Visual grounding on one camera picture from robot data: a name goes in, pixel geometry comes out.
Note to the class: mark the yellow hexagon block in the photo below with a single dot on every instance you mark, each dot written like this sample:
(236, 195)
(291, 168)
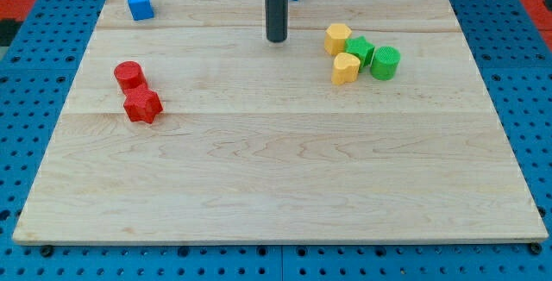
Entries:
(335, 37)

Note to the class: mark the yellow heart block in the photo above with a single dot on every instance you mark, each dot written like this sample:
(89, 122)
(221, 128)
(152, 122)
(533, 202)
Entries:
(345, 68)

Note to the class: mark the light wooden board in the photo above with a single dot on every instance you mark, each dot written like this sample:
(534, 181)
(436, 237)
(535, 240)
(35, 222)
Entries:
(255, 145)

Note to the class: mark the green star block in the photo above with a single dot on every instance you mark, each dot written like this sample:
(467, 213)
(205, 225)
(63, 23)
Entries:
(360, 48)

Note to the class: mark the green cylinder block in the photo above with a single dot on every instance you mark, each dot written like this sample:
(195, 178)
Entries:
(385, 63)

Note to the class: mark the red star block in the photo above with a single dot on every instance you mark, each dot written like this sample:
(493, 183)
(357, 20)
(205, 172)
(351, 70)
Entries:
(142, 104)

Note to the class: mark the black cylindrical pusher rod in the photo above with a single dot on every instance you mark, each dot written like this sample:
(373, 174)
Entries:
(276, 15)

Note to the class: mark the red cylinder block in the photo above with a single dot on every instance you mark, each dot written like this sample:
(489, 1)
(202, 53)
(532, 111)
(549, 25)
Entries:
(129, 75)

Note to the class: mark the blue cube block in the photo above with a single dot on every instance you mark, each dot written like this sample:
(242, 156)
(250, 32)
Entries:
(141, 9)

